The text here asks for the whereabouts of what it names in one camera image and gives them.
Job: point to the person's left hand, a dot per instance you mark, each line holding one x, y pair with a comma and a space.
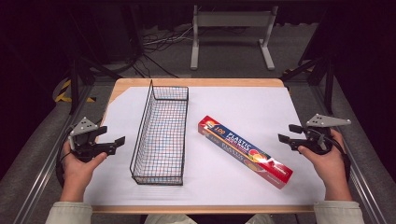
76, 175

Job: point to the white metal stand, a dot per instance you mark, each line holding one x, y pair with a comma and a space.
232, 19

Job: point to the red blue plastic wrap box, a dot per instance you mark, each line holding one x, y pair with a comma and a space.
246, 149

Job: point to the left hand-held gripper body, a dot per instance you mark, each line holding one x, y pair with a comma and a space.
83, 128

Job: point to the black metal stand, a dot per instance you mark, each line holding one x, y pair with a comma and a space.
74, 81
328, 81

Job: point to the aluminium rail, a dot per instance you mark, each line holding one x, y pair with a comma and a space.
46, 168
364, 180

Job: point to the yellow black hazard tape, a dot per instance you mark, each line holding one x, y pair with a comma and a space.
63, 91

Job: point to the white paper sheet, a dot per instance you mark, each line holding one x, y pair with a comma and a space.
224, 102

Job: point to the person's right hand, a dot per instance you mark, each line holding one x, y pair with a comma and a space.
333, 171

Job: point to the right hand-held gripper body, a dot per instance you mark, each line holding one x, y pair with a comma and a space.
323, 121

